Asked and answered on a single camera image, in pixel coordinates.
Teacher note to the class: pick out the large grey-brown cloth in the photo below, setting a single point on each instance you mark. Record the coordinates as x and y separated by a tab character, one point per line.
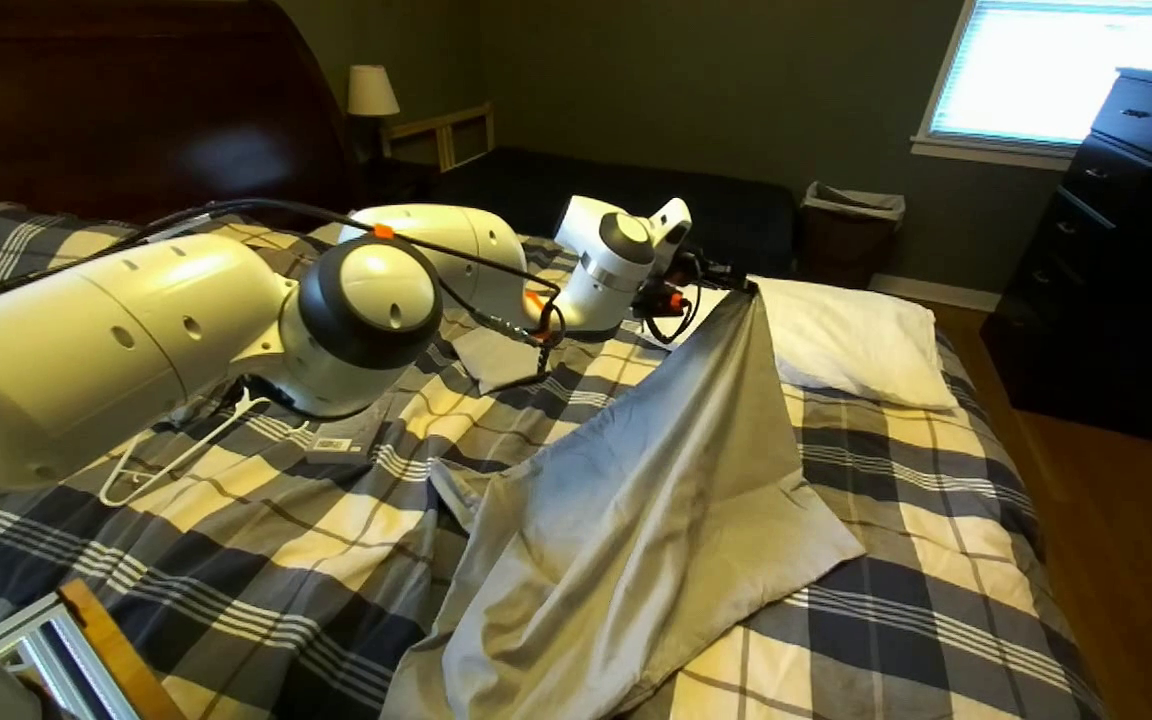
657	535

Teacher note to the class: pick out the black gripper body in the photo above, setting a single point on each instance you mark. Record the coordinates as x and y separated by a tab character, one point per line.
675	301

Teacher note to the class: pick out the plaid pillow sham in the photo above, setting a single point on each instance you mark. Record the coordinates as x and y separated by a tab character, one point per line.
18	247

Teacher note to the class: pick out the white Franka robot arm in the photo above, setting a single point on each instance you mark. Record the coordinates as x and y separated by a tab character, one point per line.
80	362

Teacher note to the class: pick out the wood and green frame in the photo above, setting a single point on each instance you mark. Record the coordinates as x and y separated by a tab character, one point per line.
80	653

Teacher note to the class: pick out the folded grey cloth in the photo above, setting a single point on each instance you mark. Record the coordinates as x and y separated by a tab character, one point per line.
497	362

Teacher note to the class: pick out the bright window white frame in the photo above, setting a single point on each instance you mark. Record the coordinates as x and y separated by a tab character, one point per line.
1068	73

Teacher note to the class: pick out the black tall dresser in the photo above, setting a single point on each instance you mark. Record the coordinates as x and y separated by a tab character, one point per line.
1111	254

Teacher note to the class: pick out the brown laundry hamper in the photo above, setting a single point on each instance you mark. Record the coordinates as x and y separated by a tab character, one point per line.
851	235

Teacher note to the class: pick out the white pillow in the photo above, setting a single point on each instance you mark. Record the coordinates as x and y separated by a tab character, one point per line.
859	341

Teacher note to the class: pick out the white shade table lamp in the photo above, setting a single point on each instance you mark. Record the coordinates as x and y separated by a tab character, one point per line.
374	92

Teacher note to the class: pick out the cream open nightstand shelf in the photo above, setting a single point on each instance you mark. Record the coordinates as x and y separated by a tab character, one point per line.
442	138

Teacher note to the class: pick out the plaid bed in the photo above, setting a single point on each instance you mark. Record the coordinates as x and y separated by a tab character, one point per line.
949	575

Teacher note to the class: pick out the dark wooden headboard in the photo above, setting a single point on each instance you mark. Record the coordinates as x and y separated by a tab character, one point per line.
121	106

